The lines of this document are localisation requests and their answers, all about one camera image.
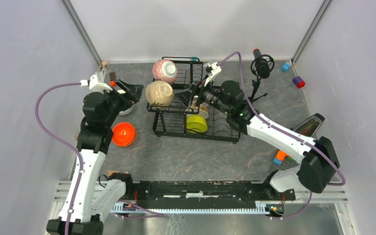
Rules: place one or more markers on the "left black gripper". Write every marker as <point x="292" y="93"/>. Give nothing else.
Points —
<point x="133" y="91"/>

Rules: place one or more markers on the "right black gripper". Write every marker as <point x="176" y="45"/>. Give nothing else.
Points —
<point x="185" y="96"/>

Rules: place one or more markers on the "white bowl grey rim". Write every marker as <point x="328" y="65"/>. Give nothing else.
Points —
<point x="127" y="111"/>

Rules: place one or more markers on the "beige ceramic bowl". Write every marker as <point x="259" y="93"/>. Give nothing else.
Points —
<point x="159" y="93"/>

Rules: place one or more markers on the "orange bowl rack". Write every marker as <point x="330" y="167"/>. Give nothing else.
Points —
<point x="124" y="134"/>

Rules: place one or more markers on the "pink floral bowl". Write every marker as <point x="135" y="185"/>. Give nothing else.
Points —
<point x="165" y="70"/>

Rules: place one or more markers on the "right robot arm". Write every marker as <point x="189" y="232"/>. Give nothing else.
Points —
<point x="316" y="159"/>

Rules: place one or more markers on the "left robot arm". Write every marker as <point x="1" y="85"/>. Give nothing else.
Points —
<point x="82" y="214"/>

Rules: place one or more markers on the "patterned cream bowl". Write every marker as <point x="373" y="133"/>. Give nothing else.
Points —
<point x="203" y="111"/>

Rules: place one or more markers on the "lime green bowl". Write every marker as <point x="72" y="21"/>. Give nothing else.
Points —
<point x="196" y="124"/>

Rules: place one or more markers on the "orange cube left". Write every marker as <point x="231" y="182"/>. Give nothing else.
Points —
<point x="112" y="83"/>

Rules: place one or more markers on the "brown block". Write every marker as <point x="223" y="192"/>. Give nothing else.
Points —
<point x="112" y="76"/>

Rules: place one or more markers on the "black microphone on tripod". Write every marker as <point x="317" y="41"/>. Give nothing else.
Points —
<point x="261" y="67"/>

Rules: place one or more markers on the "blue block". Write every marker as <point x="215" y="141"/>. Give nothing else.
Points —
<point x="286" y="66"/>

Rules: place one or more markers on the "small blue brick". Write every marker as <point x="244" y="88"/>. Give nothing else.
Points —
<point x="277" y="161"/>

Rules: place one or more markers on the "orange curved block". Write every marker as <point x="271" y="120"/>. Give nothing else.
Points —
<point x="281" y="156"/>

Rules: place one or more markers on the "purple red block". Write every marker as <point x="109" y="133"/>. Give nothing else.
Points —
<point x="298" y="82"/>

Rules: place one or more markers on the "grey lego baseplate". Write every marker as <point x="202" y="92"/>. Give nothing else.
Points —
<point x="286" y="164"/>

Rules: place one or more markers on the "black wire dish rack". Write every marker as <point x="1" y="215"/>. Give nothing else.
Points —
<point x="171" y="121"/>

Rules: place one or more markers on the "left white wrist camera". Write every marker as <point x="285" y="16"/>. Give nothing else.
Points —
<point x="97" y="84"/>

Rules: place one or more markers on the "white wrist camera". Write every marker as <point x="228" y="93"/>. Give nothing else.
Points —
<point x="97" y="84"/>
<point x="213" y="69"/>

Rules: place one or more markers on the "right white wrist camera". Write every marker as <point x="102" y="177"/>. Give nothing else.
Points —
<point x="213" y="69"/>

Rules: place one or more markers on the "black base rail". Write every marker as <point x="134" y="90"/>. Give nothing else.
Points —
<point x="207" y="194"/>

